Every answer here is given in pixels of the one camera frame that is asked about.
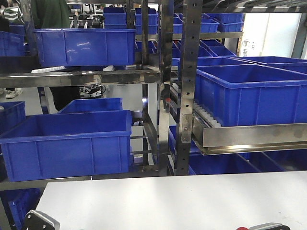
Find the silver gripper plate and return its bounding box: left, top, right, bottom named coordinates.
left=249, top=222, right=290, bottom=230
left=22, top=210, right=60, bottom=230

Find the red push button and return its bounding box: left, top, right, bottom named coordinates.
left=236, top=227, right=249, bottom=230

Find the stainless steel shelf rack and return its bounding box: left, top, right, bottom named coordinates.
left=0, top=0, right=307, bottom=182

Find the blue bin far left middle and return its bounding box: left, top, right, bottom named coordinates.
left=0, top=101, right=26, bottom=134

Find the large blue bin right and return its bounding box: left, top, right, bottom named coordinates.
left=195, top=64, right=307, bottom=127

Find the blue bin behind lower left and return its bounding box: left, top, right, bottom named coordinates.
left=58, top=98, right=123, bottom=114

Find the blue bin far right rear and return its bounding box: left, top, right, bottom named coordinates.
left=234, top=56, right=307, bottom=74

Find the blue bin upper left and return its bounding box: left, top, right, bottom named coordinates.
left=34, top=28, right=136, bottom=68

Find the blue bin behind right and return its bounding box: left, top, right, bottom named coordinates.
left=196, top=57, right=256, bottom=72

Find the blue crate far left upper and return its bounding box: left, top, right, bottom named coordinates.
left=0, top=31, right=25, bottom=57

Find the person in green shirt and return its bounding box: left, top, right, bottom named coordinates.
left=30, top=0, right=71, bottom=29

